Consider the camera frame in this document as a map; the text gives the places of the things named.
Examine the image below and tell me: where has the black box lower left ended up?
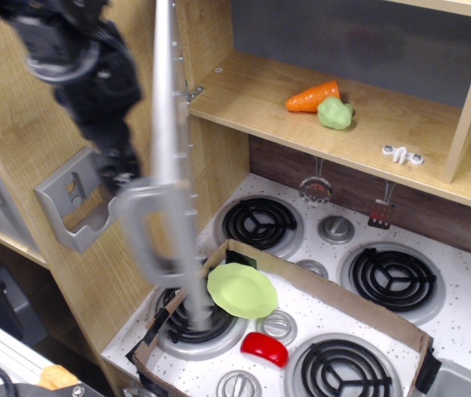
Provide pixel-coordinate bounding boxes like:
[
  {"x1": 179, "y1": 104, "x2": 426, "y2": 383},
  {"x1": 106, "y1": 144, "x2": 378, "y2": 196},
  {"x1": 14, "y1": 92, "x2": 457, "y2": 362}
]
[{"x1": 0, "y1": 267, "x2": 49, "y2": 347}]

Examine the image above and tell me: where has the front left black burner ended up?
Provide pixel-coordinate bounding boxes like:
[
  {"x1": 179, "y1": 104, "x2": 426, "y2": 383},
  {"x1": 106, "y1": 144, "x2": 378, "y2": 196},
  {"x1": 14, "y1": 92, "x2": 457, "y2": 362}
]
[{"x1": 158, "y1": 296, "x2": 248, "y2": 361}]

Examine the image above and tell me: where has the back right black burner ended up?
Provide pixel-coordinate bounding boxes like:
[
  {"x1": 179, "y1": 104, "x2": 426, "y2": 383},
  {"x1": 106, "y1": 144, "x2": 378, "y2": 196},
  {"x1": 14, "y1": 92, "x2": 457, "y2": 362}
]
[{"x1": 339, "y1": 242, "x2": 446, "y2": 326}]

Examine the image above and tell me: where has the white door latch clip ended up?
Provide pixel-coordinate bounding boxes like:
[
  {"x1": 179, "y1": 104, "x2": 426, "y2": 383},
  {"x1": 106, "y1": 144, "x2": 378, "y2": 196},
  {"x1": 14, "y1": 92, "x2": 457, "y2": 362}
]
[{"x1": 382, "y1": 145, "x2": 425, "y2": 165}]

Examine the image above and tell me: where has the front right black burner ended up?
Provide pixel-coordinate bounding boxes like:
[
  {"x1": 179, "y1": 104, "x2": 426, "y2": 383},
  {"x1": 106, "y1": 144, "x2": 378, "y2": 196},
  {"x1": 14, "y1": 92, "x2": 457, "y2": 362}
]
[{"x1": 283, "y1": 332, "x2": 403, "y2": 397}]

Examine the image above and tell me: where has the orange toy carrot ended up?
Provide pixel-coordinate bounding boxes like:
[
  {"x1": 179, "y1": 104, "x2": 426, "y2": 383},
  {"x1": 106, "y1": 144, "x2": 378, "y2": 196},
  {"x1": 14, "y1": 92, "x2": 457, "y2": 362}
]
[{"x1": 285, "y1": 80, "x2": 340, "y2": 112}]

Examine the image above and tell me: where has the back grey stove knob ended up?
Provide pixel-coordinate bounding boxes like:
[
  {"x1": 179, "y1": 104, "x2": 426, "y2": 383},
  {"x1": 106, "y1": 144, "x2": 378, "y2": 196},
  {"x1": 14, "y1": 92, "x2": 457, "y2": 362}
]
[{"x1": 317, "y1": 215, "x2": 354, "y2": 244}]

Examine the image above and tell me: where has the middle grey stove knob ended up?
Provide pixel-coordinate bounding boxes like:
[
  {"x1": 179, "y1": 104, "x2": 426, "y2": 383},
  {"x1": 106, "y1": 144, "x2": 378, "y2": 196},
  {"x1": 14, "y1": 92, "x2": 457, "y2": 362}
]
[{"x1": 296, "y1": 260, "x2": 329, "y2": 280}]

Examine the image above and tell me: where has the light green toy plate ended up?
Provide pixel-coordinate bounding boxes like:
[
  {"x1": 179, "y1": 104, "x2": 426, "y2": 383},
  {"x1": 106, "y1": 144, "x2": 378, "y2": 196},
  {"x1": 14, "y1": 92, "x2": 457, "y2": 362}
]
[{"x1": 207, "y1": 263, "x2": 278, "y2": 319}]

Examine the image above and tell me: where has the brown cardboard barrier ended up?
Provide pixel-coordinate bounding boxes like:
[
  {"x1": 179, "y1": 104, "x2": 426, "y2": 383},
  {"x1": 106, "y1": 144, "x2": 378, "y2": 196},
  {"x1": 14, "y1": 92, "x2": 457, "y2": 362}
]
[{"x1": 127, "y1": 240, "x2": 431, "y2": 396}]

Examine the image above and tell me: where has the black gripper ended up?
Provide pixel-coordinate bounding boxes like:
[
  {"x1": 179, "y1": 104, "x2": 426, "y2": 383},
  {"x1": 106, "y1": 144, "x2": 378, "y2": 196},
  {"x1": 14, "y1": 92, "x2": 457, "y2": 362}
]
[{"x1": 55, "y1": 21, "x2": 142, "y2": 196}]

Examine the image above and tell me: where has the round metal strainer decoration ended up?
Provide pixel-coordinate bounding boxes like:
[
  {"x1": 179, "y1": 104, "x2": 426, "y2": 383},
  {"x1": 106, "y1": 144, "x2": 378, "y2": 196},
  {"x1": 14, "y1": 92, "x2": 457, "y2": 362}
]
[{"x1": 298, "y1": 157, "x2": 333, "y2": 207}]

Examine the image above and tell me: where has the centre grey stove knob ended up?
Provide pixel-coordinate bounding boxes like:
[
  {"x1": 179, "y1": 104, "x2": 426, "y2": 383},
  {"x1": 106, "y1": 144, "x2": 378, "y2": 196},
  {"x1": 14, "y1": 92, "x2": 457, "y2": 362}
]
[{"x1": 255, "y1": 310, "x2": 297, "y2": 346}]

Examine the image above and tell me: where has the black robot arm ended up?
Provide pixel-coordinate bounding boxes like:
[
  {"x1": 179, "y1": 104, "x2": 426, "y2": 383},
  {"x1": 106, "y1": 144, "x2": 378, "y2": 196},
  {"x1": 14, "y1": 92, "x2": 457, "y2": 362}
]
[{"x1": 0, "y1": 1, "x2": 142, "y2": 194}]

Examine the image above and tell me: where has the black burner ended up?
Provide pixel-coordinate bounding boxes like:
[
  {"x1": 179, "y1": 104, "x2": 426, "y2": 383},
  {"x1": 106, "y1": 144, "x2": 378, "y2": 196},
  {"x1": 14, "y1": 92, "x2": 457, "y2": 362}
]
[
  {"x1": 283, "y1": 332, "x2": 403, "y2": 397},
  {"x1": 158, "y1": 296, "x2": 248, "y2": 361},
  {"x1": 212, "y1": 195, "x2": 304, "y2": 259},
  {"x1": 339, "y1": 242, "x2": 446, "y2": 326}
]

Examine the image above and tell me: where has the grey stove knob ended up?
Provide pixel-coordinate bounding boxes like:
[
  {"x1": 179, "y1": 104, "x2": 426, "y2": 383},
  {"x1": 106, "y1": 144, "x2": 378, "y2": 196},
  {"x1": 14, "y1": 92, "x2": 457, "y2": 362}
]
[
  {"x1": 216, "y1": 370, "x2": 262, "y2": 397},
  {"x1": 317, "y1": 215, "x2": 354, "y2": 244},
  {"x1": 255, "y1": 310, "x2": 297, "y2": 346},
  {"x1": 296, "y1": 260, "x2": 329, "y2": 280}
]

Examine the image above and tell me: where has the small toy spatula decoration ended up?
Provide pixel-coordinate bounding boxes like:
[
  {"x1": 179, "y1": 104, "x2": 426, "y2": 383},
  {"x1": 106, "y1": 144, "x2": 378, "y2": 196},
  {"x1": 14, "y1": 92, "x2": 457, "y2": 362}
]
[{"x1": 368, "y1": 180, "x2": 396, "y2": 230}]

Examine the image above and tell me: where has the grey toy sink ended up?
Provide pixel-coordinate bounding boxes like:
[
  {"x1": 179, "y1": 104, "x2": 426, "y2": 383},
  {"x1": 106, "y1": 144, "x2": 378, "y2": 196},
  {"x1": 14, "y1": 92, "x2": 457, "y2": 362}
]
[{"x1": 412, "y1": 357, "x2": 471, "y2": 397}]

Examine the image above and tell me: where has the grey toy microwave door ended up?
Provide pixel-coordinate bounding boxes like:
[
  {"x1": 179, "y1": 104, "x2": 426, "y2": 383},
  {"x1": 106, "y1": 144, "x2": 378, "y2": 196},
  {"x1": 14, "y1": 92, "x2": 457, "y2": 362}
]
[{"x1": 118, "y1": 1, "x2": 211, "y2": 331}]

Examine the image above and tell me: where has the back left black burner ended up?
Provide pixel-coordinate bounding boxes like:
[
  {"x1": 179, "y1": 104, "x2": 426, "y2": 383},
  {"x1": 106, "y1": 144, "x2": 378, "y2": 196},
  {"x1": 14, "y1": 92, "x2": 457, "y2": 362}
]
[{"x1": 212, "y1": 195, "x2": 304, "y2": 259}]

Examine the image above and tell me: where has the grey wall phone holder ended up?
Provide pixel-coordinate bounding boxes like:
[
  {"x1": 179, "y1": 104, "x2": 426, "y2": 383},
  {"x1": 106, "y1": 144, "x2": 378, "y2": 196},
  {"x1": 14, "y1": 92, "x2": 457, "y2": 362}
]
[{"x1": 34, "y1": 147, "x2": 118, "y2": 252}]

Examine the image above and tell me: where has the green toy lettuce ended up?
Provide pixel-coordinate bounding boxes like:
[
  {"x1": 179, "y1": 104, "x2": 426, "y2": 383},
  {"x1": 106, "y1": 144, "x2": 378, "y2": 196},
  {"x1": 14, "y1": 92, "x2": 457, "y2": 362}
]
[{"x1": 317, "y1": 97, "x2": 354, "y2": 131}]

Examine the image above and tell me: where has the front grey stove knob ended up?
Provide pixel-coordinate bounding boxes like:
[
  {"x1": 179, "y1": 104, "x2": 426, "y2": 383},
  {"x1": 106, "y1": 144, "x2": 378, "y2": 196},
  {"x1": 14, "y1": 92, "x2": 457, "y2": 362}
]
[{"x1": 216, "y1": 370, "x2": 262, "y2": 397}]

